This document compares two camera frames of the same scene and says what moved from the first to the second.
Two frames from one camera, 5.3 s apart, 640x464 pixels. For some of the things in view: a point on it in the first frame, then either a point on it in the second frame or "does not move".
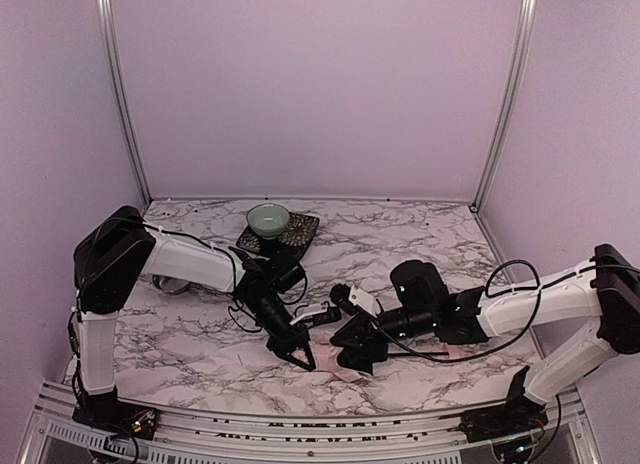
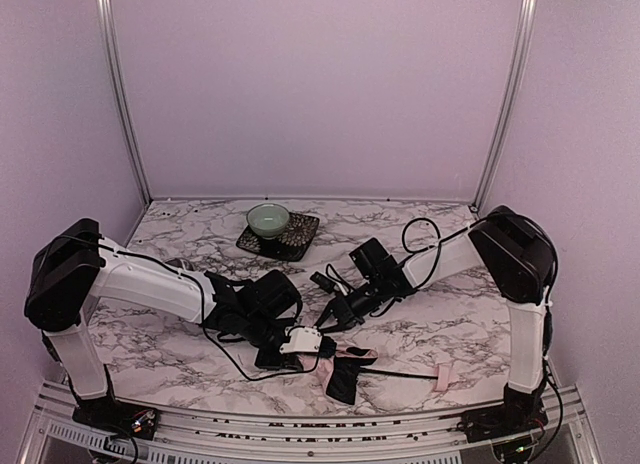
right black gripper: [364, 334] to [343, 307]
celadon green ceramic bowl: [268, 219] does not move
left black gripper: [287, 339] to [273, 356]
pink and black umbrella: [324, 352] to [337, 372]
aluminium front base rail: [60, 434] does not move
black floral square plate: [299, 235] does not move
